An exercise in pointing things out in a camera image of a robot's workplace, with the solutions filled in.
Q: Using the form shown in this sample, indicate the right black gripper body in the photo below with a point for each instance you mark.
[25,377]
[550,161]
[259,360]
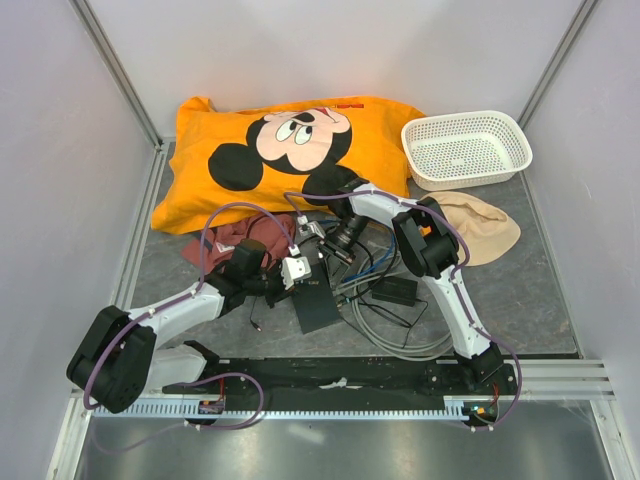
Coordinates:
[338,247]

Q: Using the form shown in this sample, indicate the white perforated plastic basket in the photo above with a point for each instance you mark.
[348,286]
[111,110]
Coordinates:
[464,150]

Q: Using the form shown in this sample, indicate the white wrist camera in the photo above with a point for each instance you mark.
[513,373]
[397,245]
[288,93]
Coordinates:
[309,228]
[294,270]

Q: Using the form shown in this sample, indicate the black network switch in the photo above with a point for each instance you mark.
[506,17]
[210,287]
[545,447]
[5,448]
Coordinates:
[314,302]

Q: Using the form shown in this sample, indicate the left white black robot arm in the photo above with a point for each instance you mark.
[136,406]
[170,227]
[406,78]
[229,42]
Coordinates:
[123,355]

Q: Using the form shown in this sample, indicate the red cloth garment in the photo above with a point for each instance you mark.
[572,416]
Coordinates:
[220,241]

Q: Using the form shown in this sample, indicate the grey slotted cable duct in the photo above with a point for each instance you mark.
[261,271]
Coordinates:
[178,408]

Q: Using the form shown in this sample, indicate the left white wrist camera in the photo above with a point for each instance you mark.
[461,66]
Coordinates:
[294,270]

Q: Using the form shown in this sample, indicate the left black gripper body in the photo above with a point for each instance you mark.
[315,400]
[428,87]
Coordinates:
[266,283]

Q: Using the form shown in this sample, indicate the beige cloth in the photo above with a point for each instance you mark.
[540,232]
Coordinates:
[487,230]

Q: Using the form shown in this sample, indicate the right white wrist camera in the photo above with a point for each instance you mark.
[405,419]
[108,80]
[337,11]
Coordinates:
[309,228]

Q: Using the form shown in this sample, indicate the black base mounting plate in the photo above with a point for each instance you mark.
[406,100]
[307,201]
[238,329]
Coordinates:
[438,377]

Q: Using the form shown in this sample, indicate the black power adapter brick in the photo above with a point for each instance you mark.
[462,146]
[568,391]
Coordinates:
[396,290]

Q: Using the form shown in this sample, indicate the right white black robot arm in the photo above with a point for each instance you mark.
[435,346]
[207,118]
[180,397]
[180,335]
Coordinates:
[428,246]

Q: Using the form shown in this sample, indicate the orange cartoon mouse pillow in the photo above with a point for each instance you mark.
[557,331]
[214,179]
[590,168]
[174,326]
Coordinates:
[223,160]

